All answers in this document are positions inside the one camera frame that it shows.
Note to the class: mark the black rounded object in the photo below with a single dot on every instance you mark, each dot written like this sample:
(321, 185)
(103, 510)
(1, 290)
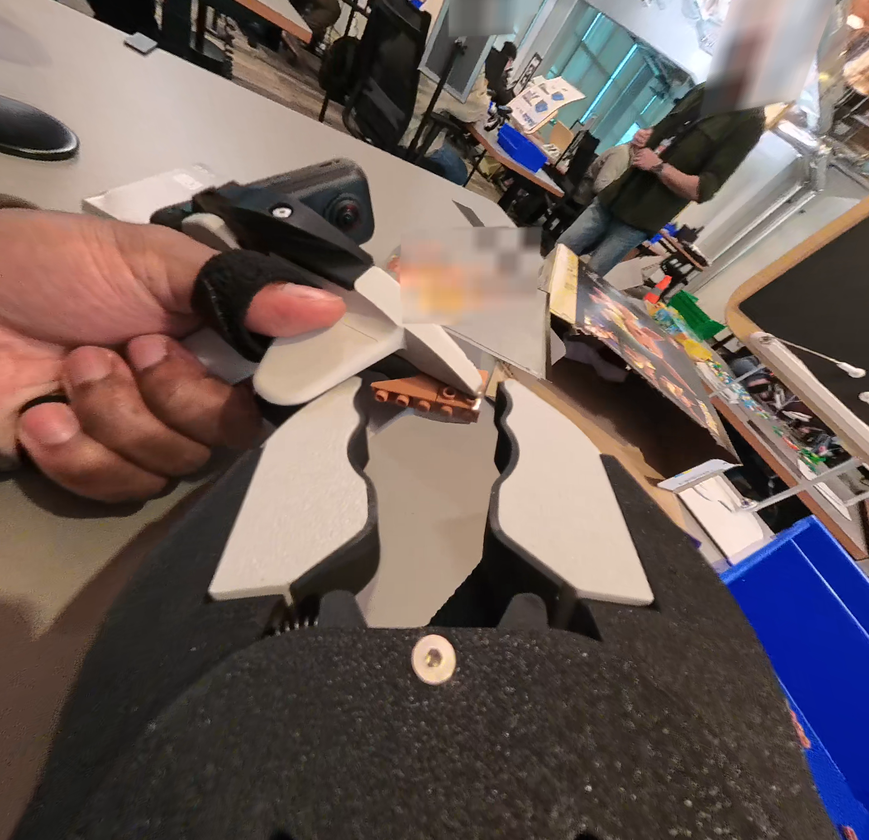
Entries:
(34, 128)

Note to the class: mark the black board with wooden edge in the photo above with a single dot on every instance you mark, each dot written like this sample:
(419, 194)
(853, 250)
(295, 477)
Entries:
(815, 311)

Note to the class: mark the stack of blue bins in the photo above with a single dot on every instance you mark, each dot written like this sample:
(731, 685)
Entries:
(519, 144)

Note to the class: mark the printed cardboard box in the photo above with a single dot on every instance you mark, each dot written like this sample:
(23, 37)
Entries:
(638, 331)

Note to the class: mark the black office chair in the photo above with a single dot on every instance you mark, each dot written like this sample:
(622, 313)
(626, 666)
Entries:
(380, 67)

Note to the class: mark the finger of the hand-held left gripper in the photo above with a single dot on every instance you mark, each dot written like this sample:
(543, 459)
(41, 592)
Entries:
(376, 295)
(319, 368)

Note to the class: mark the person's left hand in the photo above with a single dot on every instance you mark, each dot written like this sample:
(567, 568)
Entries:
(82, 284)

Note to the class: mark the blue plastic bin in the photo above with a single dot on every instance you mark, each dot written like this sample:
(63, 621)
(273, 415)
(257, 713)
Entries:
(815, 609)

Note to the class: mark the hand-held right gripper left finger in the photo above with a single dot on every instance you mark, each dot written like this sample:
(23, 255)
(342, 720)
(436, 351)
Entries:
(292, 514)

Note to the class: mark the grey desk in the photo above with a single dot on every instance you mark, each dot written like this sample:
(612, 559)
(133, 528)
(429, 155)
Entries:
(163, 121)

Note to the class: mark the brown wedge plate brick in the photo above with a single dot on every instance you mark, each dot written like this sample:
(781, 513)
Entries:
(424, 398)

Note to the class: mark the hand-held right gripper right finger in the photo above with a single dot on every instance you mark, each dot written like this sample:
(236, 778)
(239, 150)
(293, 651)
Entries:
(570, 514)

